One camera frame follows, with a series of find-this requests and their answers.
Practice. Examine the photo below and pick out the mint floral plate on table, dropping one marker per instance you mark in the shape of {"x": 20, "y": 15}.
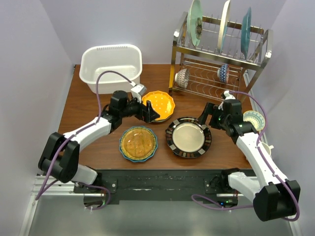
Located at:
{"x": 162, "y": 120}

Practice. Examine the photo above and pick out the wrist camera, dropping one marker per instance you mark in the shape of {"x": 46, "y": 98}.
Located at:
{"x": 226, "y": 95}
{"x": 137, "y": 91}

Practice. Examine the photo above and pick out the mint floral plate in rack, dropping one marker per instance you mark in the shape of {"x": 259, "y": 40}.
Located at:
{"x": 194, "y": 22}

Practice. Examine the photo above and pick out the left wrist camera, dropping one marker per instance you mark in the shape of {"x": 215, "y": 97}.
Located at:
{"x": 137, "y": 91}

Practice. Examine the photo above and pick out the blue yellow patterned bowl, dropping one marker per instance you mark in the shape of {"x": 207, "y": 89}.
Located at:
{"x": 256, "y": 118}

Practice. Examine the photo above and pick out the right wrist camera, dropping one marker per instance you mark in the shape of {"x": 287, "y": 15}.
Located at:
{"x": 226, "y": 95}

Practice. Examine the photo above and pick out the aluminium rail frame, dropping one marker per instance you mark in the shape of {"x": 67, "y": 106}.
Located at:
{"x": 62, "y": 209}

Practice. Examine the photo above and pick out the brown patterned bowl in rack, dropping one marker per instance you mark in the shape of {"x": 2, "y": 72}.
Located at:
{"x": 182, "y": 78}

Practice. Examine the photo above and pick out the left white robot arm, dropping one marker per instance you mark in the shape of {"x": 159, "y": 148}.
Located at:
{"x": 60, "y": 157}

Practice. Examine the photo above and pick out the blue zigzag bowl in rack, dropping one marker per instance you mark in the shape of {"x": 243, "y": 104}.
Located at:
{"x": 223, "y": 73}

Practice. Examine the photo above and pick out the cream plate in rack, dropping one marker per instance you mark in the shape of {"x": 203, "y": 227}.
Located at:
{"x": 223, "y": 25}

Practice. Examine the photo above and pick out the white ceramic mug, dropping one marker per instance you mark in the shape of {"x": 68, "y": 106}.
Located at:
{"x": 268, "y": 148}

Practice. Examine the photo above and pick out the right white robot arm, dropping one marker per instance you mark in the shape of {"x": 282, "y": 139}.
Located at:
{"x": 273, "y": 196}

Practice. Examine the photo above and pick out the teal plate in rack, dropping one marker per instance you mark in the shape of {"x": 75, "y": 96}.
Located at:
{"x": 245, "y": 32}

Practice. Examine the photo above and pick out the yellow dotted scalloped plate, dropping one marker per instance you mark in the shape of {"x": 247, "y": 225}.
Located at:
{"x": 162, "y": 103}

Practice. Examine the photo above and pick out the black rimmed checkered plate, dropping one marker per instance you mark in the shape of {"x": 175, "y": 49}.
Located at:
{"x": 188, "y": 138}

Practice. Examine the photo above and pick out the white plastic bin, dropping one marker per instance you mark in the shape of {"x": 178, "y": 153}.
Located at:
{"x": 123, "y": 58}

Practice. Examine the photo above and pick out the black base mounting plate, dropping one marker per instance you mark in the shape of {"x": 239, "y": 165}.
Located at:
{"x": 168, "y": 185}

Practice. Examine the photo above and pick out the steel two-tier dish rack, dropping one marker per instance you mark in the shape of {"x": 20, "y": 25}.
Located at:
{"x": 203, "y": 61}

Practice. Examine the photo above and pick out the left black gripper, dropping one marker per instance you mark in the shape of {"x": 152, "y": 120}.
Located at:
{"x": 147, "y": 115}

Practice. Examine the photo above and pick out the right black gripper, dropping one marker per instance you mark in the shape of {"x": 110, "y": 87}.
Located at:
{"x": 209, "y": 109}

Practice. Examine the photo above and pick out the amber glass plate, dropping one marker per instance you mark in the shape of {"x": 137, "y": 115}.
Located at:
{"x": 138, "y": 143}

